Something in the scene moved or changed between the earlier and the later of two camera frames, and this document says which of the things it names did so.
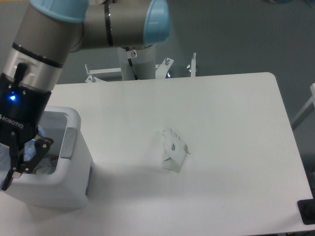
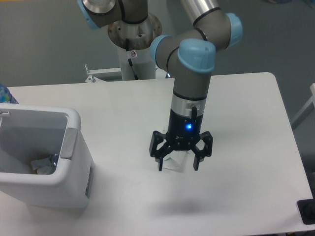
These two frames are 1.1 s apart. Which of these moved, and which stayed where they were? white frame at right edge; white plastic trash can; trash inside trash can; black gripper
Moved: black gripper
Stayed: white frame at right edge; white plastic trash can; trash inside trash can
